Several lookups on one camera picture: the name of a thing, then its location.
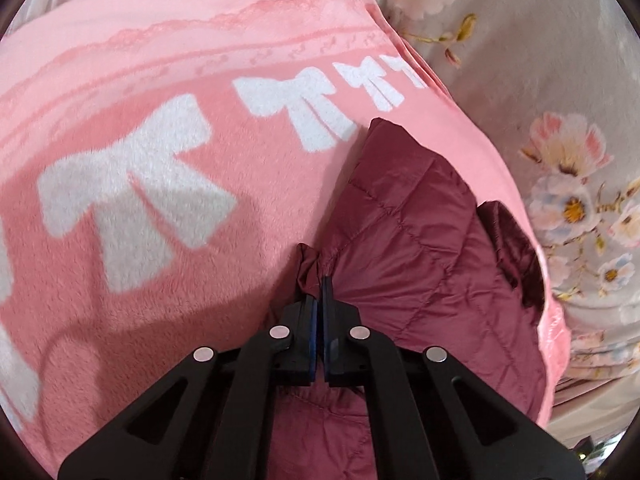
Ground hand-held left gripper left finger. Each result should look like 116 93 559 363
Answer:
57 296 319 480

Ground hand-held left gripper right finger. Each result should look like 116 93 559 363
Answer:
320 275 586 480

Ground maroon quilted puffer jacket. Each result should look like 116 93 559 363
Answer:
265 117 548 480

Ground pink blanket with white bows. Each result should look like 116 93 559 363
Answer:
0 0 573 467

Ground grey floral bedsheet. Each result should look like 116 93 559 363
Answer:
360 0 640 443

